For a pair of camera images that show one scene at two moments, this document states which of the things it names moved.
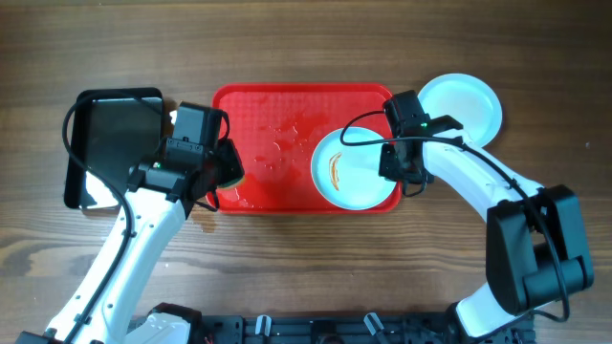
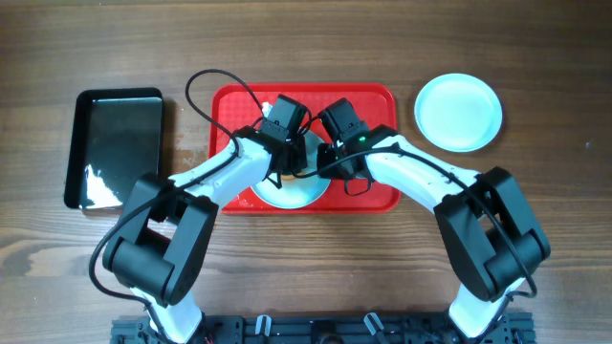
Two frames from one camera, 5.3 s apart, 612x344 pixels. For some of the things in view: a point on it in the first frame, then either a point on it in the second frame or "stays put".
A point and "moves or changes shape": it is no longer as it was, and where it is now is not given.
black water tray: (111, 130) stays put
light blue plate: (468, 100) stays put
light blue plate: (348, 176) moves or changes shape
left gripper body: (223, 168) to (294, 160)
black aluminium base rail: (348, 330) stays put
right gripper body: (388, 162) to (329, 161)
